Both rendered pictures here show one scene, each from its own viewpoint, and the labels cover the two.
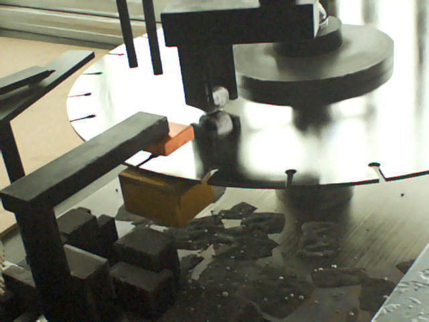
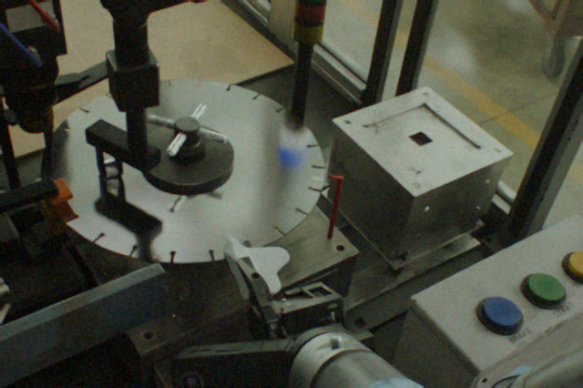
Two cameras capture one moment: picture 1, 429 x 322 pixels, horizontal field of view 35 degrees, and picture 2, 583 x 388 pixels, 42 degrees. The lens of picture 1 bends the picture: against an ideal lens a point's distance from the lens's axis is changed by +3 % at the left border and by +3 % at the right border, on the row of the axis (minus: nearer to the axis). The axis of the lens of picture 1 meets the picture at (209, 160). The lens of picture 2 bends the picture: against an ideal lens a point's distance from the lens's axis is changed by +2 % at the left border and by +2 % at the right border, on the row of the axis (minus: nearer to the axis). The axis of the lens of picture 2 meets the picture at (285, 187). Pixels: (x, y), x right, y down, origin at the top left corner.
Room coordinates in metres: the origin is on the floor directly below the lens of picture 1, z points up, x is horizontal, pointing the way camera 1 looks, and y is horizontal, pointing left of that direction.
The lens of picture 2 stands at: (-0.19, -0.33, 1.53)
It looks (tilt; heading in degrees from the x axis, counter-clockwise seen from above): 42 degrees down; 12
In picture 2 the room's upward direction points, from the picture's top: 7 degrees clockwise
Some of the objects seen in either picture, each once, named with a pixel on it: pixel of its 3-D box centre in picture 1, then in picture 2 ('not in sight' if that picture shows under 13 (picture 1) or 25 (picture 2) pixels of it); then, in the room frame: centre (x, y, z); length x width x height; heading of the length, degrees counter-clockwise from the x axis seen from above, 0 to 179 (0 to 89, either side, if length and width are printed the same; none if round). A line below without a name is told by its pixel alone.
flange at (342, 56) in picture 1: (307, 44); (187, 150); (0.44, -0.08, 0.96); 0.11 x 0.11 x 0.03
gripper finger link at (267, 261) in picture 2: not in sight; (260, 260); (0.30, -0.21, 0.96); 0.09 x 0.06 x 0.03; 38
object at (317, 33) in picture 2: not in sight; (308, 27); (0.74, -0.14, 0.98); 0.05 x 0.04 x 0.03; 50
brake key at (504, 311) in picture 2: not in sight; (499, 316); (0.38, -0.47, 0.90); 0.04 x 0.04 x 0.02
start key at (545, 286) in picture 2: not in sight; (543, 291); (0.43, -0.51, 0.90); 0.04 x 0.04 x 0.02
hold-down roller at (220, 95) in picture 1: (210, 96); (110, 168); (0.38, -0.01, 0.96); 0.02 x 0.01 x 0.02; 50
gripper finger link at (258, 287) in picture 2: not in sight; (257, 296); (0.26, -0.22, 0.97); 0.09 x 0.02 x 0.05; 38
